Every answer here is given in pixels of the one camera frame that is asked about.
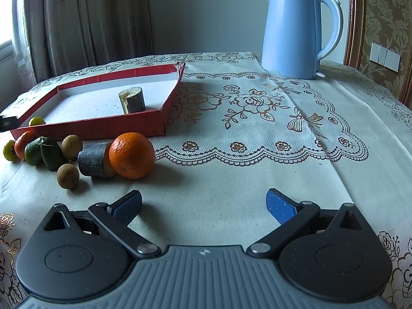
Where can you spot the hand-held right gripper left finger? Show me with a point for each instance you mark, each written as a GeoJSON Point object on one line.
{"type": "Point", "coordinates": [125, 204]}

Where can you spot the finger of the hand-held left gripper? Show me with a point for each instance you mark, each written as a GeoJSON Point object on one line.
{"type": "Point", "coordinates": [8, 124]}

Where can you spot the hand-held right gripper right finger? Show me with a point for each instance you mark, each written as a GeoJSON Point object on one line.
{"type": "Point", "coordinates": [281, 206]}

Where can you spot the small orange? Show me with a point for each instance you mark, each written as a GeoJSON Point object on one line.
{"type": "Point", "coordinates": [23, 143]}

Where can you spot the green tomato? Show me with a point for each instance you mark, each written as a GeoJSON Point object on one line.
{"type": "Point", "coordinates": [37, 121]}
{"type": "Point", "coordinates": [8, 150]}

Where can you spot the large orange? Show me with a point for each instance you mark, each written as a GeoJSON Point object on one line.
{"type": "Point", "coordinates": [132, 157]}

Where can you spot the eggplant piece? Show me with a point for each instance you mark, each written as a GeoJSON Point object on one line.
{"type": "Point", "coordinates": [93, 162]}
{"type": "Point", "coordinates": [132, 101]}

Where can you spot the small dark green avocado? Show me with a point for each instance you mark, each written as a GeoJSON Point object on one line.
{"type": "Point", "coordinates": [52, 154]}

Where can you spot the red cardboard box tray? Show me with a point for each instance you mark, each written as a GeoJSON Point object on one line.
{"type": "Point", "coordinates": [96, 103]}

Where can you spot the round green lime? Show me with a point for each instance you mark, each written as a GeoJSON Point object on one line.
{"type": "Point", "coordinates": [32, 153]}

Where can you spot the cream embroidered tablecloth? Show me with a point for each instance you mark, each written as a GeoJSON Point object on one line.
{"type": "Point", "coordinates": [206, 186]}

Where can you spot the lace floral table cover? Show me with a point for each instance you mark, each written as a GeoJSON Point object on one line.
{"type": "Point", "coordinates": [257, 119]}

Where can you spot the upright eggplant piece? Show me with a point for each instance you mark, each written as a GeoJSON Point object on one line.
{"type": "Point", "coordinates": [132, 101]}

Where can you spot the window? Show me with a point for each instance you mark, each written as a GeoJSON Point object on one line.
{"type": "Point", "coordinates": [4, 13]}

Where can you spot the grey patterned curtain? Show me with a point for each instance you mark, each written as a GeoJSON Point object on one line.
{"type": "Point", "coordinates": [80, 16]}

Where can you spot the light blue electric kettle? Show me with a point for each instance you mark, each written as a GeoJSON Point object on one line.
{"type": "Point", "coordinates": [289, 32]}

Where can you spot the white wall switch panel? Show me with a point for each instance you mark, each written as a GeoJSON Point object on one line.
{"type": "Point", "coordinates": [384, 56]}

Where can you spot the brown wooden frame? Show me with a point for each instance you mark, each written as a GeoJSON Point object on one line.
{"type": "Point", "coordinates": [354, 16]}

